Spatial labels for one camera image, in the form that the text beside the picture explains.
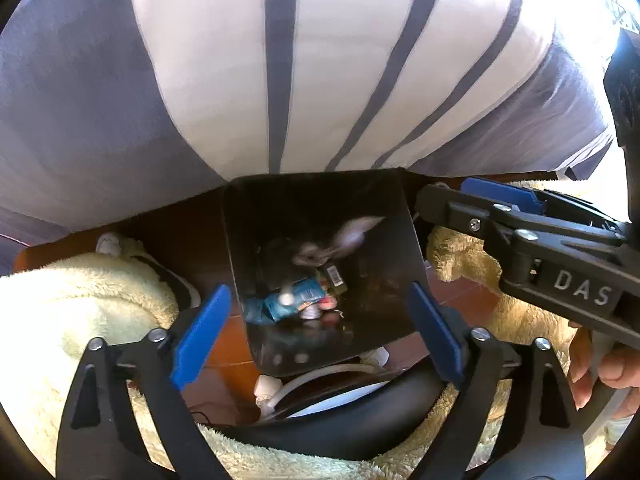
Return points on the blue snack packet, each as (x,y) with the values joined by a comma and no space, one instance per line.
(295,302)

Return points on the green glass bottle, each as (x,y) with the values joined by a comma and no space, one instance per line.
(332,275)

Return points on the person's right hand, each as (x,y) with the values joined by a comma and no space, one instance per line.
(620,375)

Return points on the black curved plastic object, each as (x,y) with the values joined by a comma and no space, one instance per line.
(350,435)

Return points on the wooden bed frame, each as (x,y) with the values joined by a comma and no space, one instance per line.
(150,222)

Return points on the blue wrapper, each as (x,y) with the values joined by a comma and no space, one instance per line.
(255,310)

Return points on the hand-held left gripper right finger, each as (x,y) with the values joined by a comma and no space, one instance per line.
(435,330)

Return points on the pink scrunchie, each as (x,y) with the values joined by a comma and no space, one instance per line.
(328,304)

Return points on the striped white grey shirt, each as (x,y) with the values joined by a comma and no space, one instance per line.
(200,60)

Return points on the black trash bin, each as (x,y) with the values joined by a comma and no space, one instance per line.
(380,260)

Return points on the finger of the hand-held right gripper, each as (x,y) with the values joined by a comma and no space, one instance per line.
(450,205)
(500,192)

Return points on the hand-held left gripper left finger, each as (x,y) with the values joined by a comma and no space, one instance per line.
(200,335)

